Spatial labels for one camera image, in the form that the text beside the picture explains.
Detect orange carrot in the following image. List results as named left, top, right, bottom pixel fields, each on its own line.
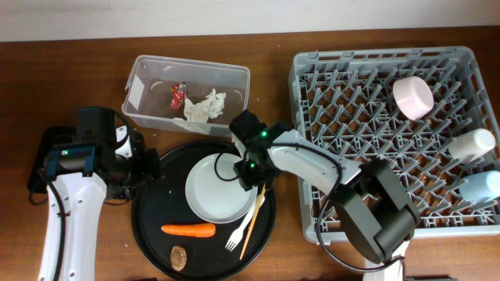
left=161, top=223, right=216, bottom=238

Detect white cup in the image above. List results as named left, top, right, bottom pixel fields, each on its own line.
left=448, top=129, right=496, bottom=164

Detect wooden chopstick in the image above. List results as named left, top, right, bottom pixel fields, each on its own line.
left=239, top=183, right=266, bottom=261

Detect clear plastic bin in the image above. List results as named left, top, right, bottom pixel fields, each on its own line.
left=122, top=55, right=251, bottom=137

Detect black rectangular tray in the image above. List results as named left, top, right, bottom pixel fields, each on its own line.
left=27, top=126, right=77, bottom=194

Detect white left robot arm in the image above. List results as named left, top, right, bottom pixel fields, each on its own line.
left=28, top=106, right=161, bottom=280

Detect black round tray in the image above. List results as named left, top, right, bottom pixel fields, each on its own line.
left=131, top=140, right=276, bottom=280

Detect light blue cup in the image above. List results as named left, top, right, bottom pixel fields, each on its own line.
left=459, top=170, right=500, bottom=204

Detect brown cookie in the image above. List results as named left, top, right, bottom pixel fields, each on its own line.
left=170, top=246, right=188, bottom=272

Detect white speckled plate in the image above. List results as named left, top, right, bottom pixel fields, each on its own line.
left=185, top=153, right=258, bottom=224

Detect red snack wrapper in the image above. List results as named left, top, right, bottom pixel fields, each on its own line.
left=170, top=82, right=187, bottom=111

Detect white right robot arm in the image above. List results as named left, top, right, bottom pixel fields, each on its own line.
left=229, top=110, right=420, bottom=280

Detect grey dishwasher rack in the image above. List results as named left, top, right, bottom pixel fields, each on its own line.
left=288, top=47, right=499, bottom=238

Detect white plastic fork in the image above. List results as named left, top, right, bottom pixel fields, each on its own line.
left=225, top=199, right=258, bottom=251

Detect white napkin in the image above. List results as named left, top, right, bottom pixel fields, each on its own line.
left=174, top=89, right=227, bottom=134

